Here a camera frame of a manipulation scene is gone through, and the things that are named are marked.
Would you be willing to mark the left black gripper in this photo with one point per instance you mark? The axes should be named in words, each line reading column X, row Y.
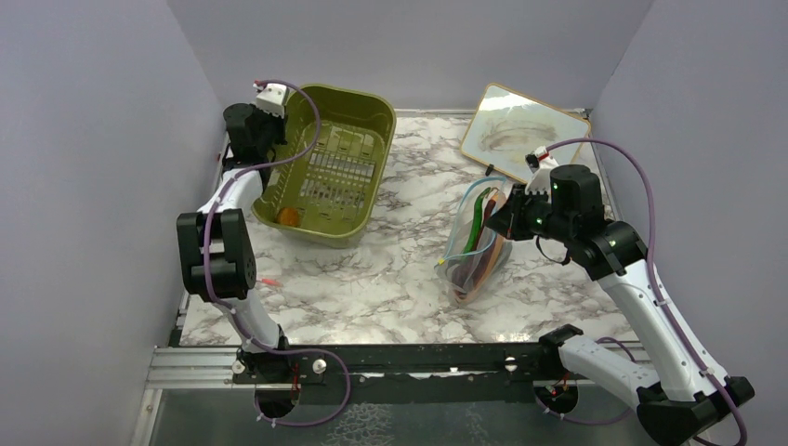
column 278, row 121

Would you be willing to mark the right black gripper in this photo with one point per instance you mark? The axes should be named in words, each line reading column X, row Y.
column 508, row 222

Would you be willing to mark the clear zip top bag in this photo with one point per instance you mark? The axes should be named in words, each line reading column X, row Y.
column 462, row 215

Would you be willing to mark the brown avocado pit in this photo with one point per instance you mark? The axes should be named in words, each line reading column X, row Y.
column 288, row 216

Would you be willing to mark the olive green plastic bin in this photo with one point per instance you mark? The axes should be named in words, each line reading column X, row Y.
column 335, row 185

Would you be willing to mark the orange squash slice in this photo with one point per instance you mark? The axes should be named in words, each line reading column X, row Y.
column 496, row 252

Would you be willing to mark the green chili pepper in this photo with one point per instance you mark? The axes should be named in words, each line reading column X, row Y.
column 476, row 221

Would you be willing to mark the red meat slice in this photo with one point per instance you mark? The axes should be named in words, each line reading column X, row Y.
column 469, row 268

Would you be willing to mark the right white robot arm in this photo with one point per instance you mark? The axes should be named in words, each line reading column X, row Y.
column 684, row 391

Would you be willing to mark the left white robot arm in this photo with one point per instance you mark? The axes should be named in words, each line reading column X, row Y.
column 216, row 255

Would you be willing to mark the wood framed whiteboard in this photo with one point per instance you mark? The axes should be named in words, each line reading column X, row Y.
column 508, row 125

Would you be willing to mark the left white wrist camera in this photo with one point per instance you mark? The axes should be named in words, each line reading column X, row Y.
column 271, row 99

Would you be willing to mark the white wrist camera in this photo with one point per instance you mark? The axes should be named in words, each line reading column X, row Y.
column 541, row 163
column 271, row 99

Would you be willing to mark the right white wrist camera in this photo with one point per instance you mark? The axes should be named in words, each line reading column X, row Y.
column 541, row 163

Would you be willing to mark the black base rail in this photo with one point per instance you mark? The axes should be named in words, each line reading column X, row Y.
column 330, row 375

